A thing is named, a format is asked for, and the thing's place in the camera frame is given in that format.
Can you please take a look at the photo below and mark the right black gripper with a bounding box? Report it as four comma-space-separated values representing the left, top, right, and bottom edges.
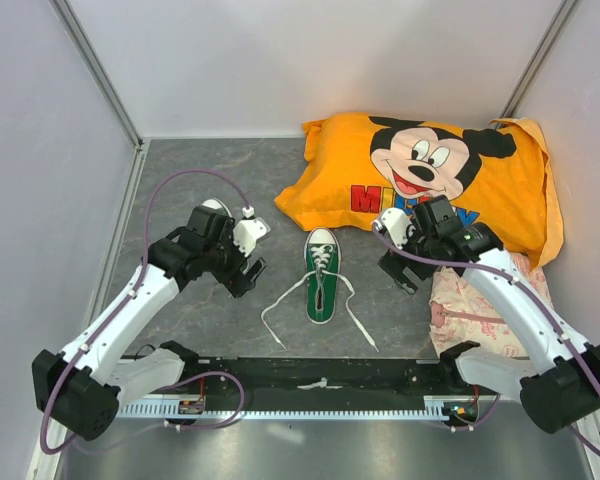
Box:
377, 217, 438, 295

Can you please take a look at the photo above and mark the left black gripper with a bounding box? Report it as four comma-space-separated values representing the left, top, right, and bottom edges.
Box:
203, 221, 266, 297

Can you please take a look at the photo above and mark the white shoelace sneaker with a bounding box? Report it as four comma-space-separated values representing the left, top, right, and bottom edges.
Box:
260, 242, 379, 352

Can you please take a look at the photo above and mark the green sneaker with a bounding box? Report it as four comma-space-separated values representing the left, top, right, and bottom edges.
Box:
305, 228, 341, 324
202, 198, 233, 218

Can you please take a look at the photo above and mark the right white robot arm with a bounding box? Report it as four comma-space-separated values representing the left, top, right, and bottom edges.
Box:
372, 196, 600, 433

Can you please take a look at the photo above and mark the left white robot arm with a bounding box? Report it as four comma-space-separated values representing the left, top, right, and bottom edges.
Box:
32, 200, 270, 441

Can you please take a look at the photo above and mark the pink patterned cloth bag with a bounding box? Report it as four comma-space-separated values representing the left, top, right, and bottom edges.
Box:
429, 267, 526, 358

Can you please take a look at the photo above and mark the orange Mickey Mouse pillow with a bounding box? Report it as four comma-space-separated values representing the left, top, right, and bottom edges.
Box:
275, 113, 564, 267

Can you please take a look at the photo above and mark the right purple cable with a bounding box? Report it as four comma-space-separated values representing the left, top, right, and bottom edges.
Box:
371, 219, 600, 467

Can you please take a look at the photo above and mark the purple cable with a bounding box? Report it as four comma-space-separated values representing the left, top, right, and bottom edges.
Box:
38, 167, 254, 456
371, 219, 600, 467

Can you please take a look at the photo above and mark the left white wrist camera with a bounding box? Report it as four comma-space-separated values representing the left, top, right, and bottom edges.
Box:
233, 217, 270, 258

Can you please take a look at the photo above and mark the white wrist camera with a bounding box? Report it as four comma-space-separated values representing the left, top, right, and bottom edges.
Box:
233, 217, 270, 258
372, 207, 416, 249

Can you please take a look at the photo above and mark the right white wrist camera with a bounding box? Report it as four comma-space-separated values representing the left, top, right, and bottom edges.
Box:
372, 207, 416, 249

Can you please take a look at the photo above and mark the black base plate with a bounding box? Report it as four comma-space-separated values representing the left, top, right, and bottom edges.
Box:
181, 357, 474, 409

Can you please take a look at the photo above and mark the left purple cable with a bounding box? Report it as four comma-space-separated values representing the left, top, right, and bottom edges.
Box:
38, 167, 254, 456

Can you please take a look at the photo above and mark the white slotted cable duct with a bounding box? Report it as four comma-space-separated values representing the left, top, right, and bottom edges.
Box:
117, 395, 478, 423

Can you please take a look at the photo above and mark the right aluminium corner post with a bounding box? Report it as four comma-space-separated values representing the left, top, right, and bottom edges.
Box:
500, 0, 581, 118

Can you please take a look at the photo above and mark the aluminium corner post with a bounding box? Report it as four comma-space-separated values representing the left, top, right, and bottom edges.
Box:
49, 0, 144, 149
500, 0, 581, 118

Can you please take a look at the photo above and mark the left aluminium corner post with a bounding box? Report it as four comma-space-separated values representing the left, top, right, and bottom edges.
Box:
49, 0, 144, 149

